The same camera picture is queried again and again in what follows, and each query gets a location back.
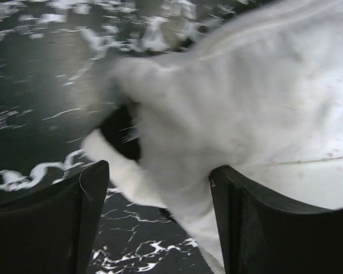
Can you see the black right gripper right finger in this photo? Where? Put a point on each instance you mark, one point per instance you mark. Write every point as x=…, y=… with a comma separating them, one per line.
x=262, y=231

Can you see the black white striped pillowcase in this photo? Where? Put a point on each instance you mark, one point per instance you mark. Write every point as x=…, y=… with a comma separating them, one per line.
x=119, y=131

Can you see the white pillow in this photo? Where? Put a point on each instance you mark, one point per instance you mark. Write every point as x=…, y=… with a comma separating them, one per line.
x=263, y=94

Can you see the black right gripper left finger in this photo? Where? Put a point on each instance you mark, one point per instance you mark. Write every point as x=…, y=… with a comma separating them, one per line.
x=53, y=230

